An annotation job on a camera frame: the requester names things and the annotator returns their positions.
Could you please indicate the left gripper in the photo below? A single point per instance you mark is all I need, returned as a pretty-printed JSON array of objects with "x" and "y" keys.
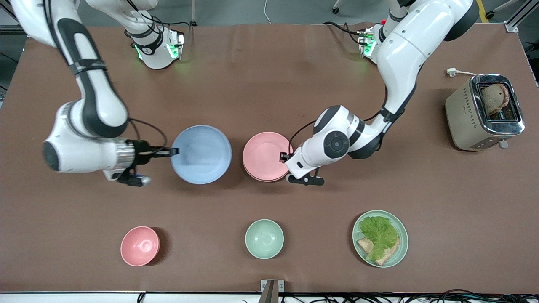
[{"x": 285, "y": 157}]

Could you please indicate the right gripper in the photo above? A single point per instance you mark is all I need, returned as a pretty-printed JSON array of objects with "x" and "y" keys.
[{"x": 142, "y": 151}]

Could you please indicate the pink plate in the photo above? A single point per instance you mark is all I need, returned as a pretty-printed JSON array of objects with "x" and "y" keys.
[{"x": 265, "y": 153}]

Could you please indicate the blue plate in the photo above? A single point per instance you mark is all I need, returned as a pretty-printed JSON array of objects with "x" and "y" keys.
[{"x": 201, "y": 155}]

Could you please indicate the left arm base control box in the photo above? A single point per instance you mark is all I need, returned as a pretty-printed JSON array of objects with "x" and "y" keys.
[{"x": 366, "y": 42}]

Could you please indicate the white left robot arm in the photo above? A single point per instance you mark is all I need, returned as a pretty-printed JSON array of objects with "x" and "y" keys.
[{"x": 404, "y": 50}]

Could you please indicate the right arm base control box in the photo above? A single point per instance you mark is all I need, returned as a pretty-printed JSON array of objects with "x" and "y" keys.
[{"x": 176, "y": 44}]

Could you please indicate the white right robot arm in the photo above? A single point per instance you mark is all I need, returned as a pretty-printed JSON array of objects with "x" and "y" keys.
[{"x": 97, "y": 109}]

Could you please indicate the beige plate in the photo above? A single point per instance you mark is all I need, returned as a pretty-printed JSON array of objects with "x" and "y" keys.
[{"x": 263, "y": 180}]

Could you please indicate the brown table cover mat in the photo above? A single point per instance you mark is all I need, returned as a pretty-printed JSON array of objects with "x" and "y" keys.
[{"x": 269, "y": 84}]

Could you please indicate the green bowl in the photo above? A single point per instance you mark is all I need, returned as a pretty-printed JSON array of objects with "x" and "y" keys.
[{"x": 264, "y": 239}]

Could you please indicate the pink bowl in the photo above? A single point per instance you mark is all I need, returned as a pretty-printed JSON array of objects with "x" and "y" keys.
[{"x": 140, "y": 246}]

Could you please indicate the green lettuce leaf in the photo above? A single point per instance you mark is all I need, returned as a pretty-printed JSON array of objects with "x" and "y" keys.
[{"x": 379, "y": 233}]

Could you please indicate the brown bread slice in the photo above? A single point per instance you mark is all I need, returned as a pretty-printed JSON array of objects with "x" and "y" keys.
[{"x": 389, "y": 254}]

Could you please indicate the grey vertical pole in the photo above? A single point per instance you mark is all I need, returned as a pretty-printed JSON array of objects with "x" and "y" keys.
[{"x": 193, "y": 12}]

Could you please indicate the green plate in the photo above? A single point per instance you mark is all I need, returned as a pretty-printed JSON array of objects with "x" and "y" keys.
[{"x": 403, "y": 248}]

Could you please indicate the black chair caster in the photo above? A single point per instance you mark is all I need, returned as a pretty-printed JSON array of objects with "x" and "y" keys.
[{"x": 335, "y": 10}]

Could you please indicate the beige chrome toaster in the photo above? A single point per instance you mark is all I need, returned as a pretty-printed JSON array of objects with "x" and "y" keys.
[{"x": 463, "y": 118}]

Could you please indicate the toast slice in toaster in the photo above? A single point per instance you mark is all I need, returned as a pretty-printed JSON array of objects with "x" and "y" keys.
[{"x": 494, "y": 99}]

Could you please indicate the black stand foot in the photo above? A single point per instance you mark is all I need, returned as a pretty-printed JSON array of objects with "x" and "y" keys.
[{"x": 489, "y": 14}]

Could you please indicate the metal table bracket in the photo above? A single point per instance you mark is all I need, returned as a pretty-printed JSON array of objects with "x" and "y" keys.
[{"x": 271, "y": 290}]

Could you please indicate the aluminium frame profile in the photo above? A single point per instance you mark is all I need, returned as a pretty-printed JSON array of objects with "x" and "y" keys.
[
  {"x": 8, "y": 30},
  {"x": 511, "y": 26}
]

